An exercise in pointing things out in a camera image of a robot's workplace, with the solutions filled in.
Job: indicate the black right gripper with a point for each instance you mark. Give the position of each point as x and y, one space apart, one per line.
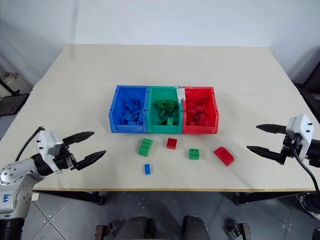
292 147

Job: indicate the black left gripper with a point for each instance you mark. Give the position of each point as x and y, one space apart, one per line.
64 160

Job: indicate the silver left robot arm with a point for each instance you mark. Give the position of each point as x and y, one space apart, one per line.
15 175

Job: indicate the blue plastic bin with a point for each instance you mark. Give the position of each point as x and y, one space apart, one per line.
117 125

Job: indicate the large red curved brick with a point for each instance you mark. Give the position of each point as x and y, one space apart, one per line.
224 156

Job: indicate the blue toy brick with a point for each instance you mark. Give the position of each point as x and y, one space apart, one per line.
138 120
129 108
127 117

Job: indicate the large green sloped brick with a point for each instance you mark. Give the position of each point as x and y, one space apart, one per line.
145 147

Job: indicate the red plastic bin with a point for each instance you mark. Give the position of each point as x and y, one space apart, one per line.
212 125

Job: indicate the small blue narrow brick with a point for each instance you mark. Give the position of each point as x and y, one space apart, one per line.
148 169

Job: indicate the green plastic bin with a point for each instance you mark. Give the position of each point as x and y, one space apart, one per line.
153 127

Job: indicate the red toy brick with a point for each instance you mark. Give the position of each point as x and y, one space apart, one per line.
200 109

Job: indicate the small green square brick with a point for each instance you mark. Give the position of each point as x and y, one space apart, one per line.
194 154

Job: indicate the green toy brick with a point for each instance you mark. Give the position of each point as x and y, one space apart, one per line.
162 113
159 105

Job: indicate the black floor mat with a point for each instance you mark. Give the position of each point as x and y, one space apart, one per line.
12 103

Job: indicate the small red square brick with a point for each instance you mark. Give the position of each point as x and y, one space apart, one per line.
171 143

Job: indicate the green flat square brick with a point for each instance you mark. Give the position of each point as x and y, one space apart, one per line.
170 121

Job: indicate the dark rounded shape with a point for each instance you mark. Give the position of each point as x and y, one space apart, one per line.
136 228
196 228

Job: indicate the black metal stand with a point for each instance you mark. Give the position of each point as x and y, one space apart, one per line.
10 89

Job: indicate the white tape strip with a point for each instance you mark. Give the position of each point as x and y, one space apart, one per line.
180 94

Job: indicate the white round object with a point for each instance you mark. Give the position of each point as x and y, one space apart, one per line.
8 77

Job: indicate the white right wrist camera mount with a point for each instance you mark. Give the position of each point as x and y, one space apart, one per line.
301 127

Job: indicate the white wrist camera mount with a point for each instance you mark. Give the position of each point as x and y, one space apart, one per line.
47 142
301 127

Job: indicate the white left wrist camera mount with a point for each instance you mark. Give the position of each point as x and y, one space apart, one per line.
47 142

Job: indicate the black table frame leg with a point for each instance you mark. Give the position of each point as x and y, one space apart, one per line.
265 198

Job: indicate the black equipment frame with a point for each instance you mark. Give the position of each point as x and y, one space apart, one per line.
311 85

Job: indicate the rusty metal bracket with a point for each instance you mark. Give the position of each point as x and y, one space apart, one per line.
240 228
105 231

